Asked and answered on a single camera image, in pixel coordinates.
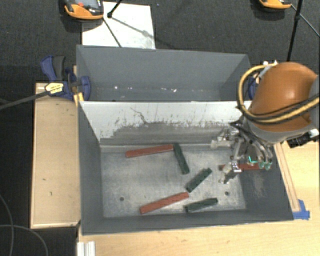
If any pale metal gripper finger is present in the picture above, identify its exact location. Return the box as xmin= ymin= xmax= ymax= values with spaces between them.
xmin=219 ymin=171 xmax=238 ymax=185
xmin=222 ymin=161 xmax=243 ymax=175

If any red-brown flat block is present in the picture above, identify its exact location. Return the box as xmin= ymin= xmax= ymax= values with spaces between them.
xmin=124 ymin=143 xmax=175 ymax=159
xmin=218 ymin=162 xmax=266 ymax=172
xmin=138 ymin=191 xmax=190 ymax=216

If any dark green flat block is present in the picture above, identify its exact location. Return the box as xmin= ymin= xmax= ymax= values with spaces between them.
xmin=184 ymin=167 xmax=214 ymax=194
xmin=172 ymin=142 xmax=191 ymax=176
xmin=183 ymin=197 xmax=219 ymax=214

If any grey metal bin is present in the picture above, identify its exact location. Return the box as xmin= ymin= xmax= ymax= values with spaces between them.
xmin=75 ymin=44 xmax=295 ymax=236

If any pale wood flat board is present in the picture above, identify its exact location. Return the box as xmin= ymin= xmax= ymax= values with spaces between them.
xmin=29 ymin=82 xmax=82 ymax=230

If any black cylinder on white bracket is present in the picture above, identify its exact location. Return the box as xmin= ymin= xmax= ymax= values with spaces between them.
xmin=286 ymin=129 xmax=320 ymax=149

